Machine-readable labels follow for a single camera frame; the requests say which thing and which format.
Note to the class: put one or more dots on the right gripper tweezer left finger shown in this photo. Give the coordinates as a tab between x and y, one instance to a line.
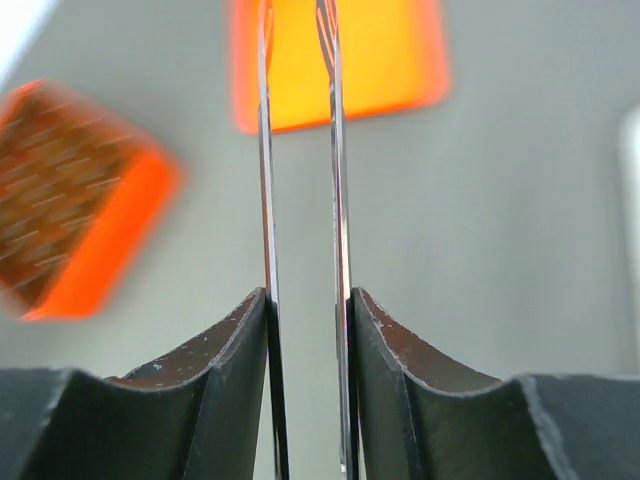
265	29

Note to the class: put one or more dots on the right gripper tweezer right finger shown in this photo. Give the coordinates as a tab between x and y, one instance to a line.
327	22

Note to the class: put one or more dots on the orange chocolate box with grid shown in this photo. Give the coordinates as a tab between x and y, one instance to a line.
81	189

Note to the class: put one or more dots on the orange box lid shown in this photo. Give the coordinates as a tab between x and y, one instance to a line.
393	53

